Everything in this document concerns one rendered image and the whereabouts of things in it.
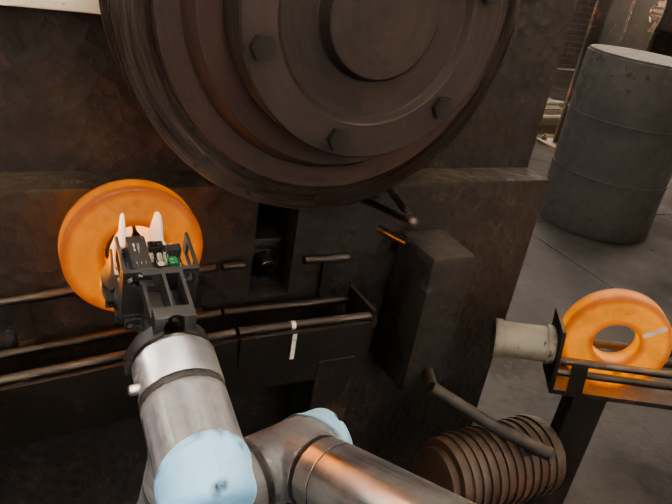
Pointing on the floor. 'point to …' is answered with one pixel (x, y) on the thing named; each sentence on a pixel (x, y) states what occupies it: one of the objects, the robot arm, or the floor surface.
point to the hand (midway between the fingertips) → (132, 232)
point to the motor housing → (493, 463)
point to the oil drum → (613, 147)
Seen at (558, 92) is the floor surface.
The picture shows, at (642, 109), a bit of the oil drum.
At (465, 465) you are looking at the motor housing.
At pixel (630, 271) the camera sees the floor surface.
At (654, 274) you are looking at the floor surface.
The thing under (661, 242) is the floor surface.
